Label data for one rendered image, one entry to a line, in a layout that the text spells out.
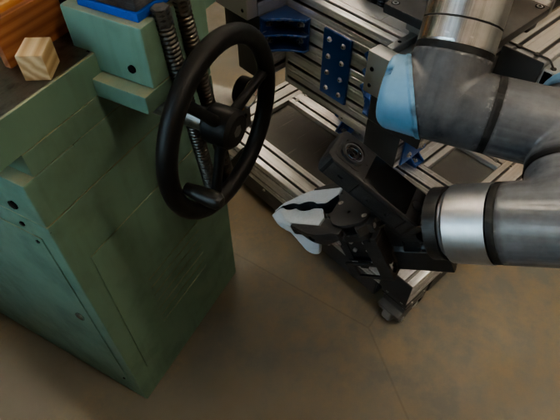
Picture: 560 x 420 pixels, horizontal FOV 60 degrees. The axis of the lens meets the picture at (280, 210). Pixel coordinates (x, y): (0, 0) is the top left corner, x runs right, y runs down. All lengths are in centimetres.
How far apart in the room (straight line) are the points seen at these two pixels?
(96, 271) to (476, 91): 69
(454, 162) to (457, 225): 117
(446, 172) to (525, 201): 114
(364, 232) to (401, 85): 14
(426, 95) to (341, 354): 102
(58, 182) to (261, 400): 81
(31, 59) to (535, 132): 57
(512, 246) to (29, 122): 57
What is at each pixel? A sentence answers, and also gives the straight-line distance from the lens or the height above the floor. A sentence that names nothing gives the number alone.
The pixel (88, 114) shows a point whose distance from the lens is 77.
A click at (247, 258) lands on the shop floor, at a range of 155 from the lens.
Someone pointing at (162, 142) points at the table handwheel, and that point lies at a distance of 61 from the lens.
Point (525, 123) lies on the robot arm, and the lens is 49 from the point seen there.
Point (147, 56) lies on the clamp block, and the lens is 68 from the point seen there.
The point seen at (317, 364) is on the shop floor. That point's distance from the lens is 139.
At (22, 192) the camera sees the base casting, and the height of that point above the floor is 79.
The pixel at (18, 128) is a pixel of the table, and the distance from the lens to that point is 70.
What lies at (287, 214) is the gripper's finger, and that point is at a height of 84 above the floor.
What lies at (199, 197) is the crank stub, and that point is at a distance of 65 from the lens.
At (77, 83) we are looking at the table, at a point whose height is 88.
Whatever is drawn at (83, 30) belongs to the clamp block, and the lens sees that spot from 74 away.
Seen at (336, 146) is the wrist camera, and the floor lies 96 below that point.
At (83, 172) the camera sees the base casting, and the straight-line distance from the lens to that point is 80.
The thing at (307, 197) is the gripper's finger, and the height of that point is 85.
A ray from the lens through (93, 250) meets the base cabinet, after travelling 89.
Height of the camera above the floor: 127
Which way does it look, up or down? 50 degrees down
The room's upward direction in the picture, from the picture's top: straight up
